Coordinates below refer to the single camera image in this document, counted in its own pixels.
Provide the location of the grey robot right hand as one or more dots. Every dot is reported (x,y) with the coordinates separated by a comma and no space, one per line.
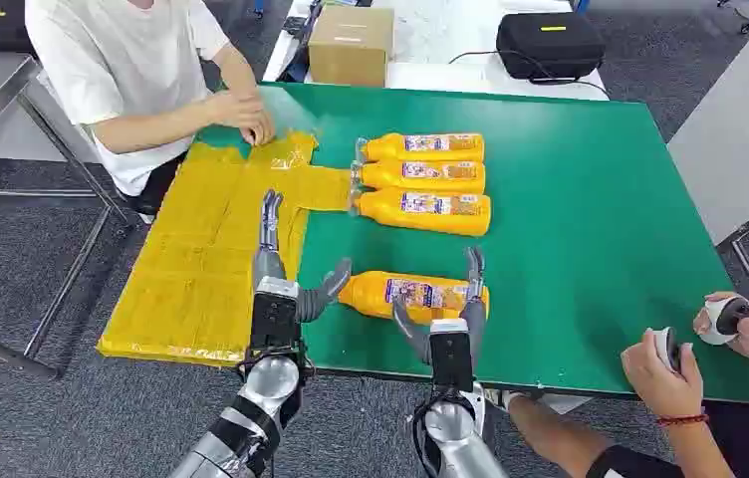
(478,316)

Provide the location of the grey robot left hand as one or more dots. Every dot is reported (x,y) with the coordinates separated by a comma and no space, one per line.
(269,264)

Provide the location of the orange drink bottle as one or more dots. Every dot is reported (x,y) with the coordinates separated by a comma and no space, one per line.
(427,177)
(427,214)
(374,297)
(427,148)

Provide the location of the white handheld controller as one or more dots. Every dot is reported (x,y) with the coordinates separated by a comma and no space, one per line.
(721,316)
(665,350)

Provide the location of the green table mat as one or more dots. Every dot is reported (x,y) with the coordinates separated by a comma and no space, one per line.
(579,231)

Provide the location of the seated person's left hand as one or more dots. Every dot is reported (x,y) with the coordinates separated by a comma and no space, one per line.
(259,128)

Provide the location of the seated person's hand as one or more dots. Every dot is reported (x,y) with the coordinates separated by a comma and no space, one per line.
(259,128)
(232,109)

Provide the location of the operator person's leg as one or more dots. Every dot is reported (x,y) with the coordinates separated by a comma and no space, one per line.
(552,435)

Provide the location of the seated person's right hand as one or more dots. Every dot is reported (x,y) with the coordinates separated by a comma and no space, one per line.
(232,109)

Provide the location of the operator person's left hand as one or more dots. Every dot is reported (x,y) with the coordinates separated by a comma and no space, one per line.
(658,386)

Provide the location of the brown cardboard box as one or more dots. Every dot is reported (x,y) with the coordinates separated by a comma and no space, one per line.
(351,46)

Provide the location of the dark phone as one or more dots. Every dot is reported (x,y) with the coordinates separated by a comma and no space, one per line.
(294,25)

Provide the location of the seated person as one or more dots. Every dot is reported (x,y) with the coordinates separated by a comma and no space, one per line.
(117,66)

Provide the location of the white table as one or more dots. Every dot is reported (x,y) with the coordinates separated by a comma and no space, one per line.
(440,33)

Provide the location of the grey table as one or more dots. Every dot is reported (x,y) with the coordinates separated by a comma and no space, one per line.
(744,119)

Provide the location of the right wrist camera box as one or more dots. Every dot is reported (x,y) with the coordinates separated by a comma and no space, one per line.
(450,356)

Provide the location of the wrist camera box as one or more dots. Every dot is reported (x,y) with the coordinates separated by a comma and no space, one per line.
(450,356)
(274,316)

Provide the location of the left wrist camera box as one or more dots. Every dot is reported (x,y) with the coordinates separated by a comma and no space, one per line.
(274,316)

